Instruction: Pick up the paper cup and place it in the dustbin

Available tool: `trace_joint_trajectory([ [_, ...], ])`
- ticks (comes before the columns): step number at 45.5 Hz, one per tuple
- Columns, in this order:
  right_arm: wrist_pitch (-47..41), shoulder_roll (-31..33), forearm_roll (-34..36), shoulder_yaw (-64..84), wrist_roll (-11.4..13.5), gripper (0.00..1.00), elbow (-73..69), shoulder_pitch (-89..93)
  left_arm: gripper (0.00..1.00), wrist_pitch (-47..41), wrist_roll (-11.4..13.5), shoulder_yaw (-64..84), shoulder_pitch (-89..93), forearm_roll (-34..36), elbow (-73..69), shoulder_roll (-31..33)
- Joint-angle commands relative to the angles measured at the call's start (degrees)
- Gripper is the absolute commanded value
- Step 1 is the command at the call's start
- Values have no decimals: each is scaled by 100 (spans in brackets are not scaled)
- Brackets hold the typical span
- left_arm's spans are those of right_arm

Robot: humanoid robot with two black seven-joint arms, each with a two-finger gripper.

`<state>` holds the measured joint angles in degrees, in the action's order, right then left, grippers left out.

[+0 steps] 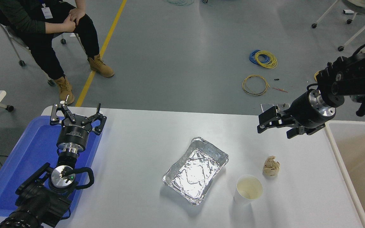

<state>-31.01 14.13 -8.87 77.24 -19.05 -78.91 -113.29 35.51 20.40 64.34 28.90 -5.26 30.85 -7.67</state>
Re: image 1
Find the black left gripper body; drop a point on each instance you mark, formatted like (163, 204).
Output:
(73, 135)

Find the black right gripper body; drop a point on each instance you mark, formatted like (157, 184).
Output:
(303, 110)

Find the white paper cup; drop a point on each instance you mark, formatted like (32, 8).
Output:
(248, 188)

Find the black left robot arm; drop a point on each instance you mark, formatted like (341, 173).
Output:
(36, 202)

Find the person's left forearm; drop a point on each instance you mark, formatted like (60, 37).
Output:
(80, 3)

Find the person's right forearm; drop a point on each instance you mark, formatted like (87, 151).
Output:
(54, 28)

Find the person's right hand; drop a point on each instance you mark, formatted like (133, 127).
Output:
(69, 25)

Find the person's left hand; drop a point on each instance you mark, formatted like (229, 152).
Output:
(77, 15)

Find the clear plastic plate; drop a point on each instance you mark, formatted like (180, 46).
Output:
(264, 107)
(285, 105)

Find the crumpled tan paper ball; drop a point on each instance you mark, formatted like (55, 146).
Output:
(271, 166)

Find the blue plastic tray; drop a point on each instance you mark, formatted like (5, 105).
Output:
(11, 164)

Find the person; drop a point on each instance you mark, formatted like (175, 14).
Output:
(43, 47)

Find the silver foil tray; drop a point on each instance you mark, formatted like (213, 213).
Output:
(195, 171)

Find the grey wheeled chair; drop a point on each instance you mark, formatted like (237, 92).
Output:
(13, 39)

